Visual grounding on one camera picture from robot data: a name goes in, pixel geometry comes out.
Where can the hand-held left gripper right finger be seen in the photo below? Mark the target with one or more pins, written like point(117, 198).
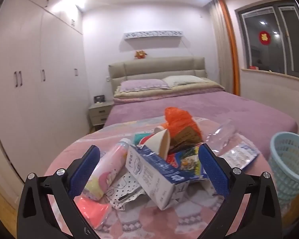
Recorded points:
point(211, 169)

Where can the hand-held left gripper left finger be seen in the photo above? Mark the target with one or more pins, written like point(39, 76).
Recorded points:
point(87, 169)

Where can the light blue plastic basket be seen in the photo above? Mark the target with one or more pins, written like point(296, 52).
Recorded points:
point(284, 174)

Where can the clear plastic bottle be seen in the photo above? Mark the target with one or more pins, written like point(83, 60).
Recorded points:
point(221, 134)

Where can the blue white milk carton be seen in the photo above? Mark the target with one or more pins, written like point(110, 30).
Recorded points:
point(152, 176)

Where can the pink plastic bottle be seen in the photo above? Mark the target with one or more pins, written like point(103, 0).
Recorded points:
point(109, 164)

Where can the colourful snack packet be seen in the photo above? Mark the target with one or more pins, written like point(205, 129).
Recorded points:
point(186, 161)

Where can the white blue wipes packet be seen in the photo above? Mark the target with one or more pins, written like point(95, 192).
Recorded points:
point(239, 154)

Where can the pink packet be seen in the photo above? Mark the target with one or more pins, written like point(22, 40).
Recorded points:
point(92, 209)

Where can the brown packet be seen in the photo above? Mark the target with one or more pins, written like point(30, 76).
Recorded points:
point(184, 137)

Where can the beige nightstand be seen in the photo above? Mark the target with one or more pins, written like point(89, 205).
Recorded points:
point(99, 114)

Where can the orange plastic bag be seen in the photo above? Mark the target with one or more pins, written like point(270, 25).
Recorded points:
point(177, 119)

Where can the white red green paper cup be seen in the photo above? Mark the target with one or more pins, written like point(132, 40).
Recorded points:
point(157, 142)

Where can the purple bedspread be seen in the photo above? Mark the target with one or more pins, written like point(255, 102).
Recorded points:
point(226, 107)

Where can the orange white paper cup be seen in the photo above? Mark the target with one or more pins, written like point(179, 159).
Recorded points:
point(160, 129)

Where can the pink patterned blanket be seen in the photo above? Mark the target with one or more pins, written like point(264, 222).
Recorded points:
point(164, 224)

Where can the beige window sill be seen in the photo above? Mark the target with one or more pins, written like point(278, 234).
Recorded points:
point(276, 73)

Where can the white patterned pillow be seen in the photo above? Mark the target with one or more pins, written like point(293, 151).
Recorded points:
point(184, 80)

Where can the small red box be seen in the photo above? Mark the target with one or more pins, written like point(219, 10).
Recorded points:
point(253, 67)

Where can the purple pillow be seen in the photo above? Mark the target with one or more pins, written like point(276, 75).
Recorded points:
point(142, 84)

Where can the dark framed window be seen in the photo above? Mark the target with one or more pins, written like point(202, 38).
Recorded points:
point(286, 42)

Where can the orange curtain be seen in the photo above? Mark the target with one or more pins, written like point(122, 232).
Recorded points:
point(233, 54)

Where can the red round window decoration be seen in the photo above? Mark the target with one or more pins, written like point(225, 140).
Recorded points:
point(264, 37)

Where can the beige padded headboard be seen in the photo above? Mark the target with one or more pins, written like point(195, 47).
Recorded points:
point(152, 67)

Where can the beige curtain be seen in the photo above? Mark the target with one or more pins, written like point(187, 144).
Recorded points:
point(220, 49)

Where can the orange plush toy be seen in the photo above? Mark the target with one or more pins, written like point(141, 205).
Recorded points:
point(140, 54)

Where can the white wardrobe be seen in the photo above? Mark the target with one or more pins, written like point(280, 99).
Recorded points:
point(27, 54)

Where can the dark photo frame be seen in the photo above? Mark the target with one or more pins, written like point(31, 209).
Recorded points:
point(99, 99)

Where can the white carved wall shelf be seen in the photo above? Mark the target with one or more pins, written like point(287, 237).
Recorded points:
point(153, 34)

